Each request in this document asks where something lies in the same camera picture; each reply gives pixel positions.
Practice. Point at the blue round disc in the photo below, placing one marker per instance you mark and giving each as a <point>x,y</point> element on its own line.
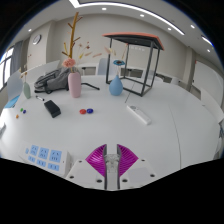
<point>90,110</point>

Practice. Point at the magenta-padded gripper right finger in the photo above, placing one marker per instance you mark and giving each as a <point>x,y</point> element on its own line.
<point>128,161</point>

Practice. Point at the blue vase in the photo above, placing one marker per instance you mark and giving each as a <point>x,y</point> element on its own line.
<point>116,87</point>

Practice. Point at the black frame stand orange top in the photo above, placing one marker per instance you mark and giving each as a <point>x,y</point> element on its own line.
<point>136,37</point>

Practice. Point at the blue artificial flower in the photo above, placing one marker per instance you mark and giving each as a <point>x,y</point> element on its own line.
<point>119,62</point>

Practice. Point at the white remote control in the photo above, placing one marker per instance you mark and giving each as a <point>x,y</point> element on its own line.
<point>138,114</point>

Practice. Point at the grey backpack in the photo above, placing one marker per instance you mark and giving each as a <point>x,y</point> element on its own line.
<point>53,80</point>

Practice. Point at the black rectangular block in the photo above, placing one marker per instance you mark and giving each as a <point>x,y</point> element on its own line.
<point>52,108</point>

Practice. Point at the pink vase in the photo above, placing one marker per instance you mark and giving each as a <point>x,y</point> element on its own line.
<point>74,85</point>

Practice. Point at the ceiling lights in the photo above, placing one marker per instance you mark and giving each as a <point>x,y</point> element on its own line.
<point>104,9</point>

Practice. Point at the round wall clock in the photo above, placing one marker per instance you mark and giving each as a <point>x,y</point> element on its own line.
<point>37,39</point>

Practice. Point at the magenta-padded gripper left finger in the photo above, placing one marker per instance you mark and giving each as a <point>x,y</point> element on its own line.
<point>95,161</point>

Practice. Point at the black and white marker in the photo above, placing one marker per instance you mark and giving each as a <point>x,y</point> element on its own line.
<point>40,98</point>

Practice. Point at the pink artificial flower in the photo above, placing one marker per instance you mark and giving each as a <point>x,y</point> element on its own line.
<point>69,62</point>

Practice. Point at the green vase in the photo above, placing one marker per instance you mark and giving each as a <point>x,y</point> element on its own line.
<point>27,90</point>

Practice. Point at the small white charger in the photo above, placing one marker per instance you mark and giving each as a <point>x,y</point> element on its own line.
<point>112,163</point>

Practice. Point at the white chair with blue seat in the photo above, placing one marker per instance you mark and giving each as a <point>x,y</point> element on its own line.
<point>14,86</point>

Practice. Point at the red round disc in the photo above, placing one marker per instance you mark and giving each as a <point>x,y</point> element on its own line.
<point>82,111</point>

